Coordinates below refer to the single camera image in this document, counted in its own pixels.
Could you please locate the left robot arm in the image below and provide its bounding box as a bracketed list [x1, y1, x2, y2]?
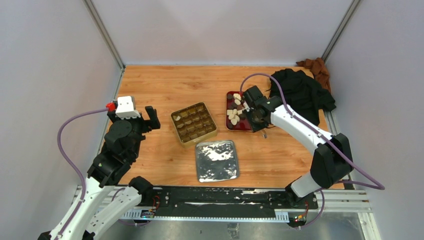
[38, 101, 161, 240]

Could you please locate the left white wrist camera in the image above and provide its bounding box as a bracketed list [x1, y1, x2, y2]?
[105, 96, 141, 120]

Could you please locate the red chocolate tray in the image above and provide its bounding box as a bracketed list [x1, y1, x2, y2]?
[225, 91, 253, 132]

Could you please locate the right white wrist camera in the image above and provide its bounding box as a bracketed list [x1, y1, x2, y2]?
[242, 85, 267, 109]

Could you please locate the black cloth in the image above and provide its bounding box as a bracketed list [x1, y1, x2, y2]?
[269, 69, 336, 126]

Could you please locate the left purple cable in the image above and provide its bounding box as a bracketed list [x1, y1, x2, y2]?
[52, 106, 115, 240]

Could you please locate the brown cloth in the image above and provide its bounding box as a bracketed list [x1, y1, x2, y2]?
[296, 57, 332, 93]

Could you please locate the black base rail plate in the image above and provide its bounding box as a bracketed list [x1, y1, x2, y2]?
[130, 186, 319, 222]

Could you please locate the gold chocolate tin box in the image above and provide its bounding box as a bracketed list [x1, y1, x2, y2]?
[170, 102, 218, 148]

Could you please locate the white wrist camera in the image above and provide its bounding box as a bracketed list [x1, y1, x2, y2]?
[105, 96, 141, 120]
[242, 85, 267, 109]

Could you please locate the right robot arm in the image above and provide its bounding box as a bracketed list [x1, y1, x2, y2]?
[245, 96, 353, 209]

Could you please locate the silver tin lid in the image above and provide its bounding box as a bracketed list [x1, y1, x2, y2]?
[195, 140, 240, 183]

